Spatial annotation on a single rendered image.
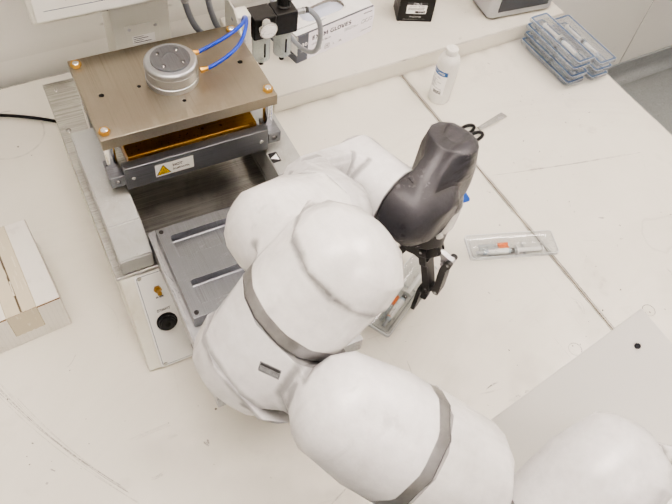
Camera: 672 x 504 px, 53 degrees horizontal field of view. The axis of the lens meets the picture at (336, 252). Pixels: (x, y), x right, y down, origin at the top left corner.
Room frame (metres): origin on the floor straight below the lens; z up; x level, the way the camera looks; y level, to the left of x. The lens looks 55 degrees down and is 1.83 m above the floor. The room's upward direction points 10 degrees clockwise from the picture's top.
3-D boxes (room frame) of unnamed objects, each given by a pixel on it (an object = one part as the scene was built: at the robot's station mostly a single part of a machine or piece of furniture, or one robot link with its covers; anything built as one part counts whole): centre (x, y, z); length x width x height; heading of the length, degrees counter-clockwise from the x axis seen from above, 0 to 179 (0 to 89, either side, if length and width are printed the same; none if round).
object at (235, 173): (0.80, 0.31, 0.93); 0.46 x 0.35 x 0.01; 35
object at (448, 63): (1.25, -0.17, 0.82); 0.05 x 0.05 x 0.14
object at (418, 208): (0.64, -0.11, 1.12); 0.18 x 0.10 x 0.13; 147
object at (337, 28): (1.35, 0.13, 0.83); 0.23 x 0.12 x 0.07; 137
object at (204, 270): (0.56, 0.14, 0.98); 0.20 x 0.17 x 0.03; 125
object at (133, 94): (0.81, 0.29, 1.08); 0.31 x 0.24 x 0.13; 125
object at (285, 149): (0.79, 0.13, 0.96); 0.26 x 0.05 x 0.07; 35
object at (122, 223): (0.64, 0.37, 0.96); 0.25 x 0.05 x 0.07; 35
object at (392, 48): (1.48, -0.05, 0.77); 0.84 x 0.30 x 0.04; 127
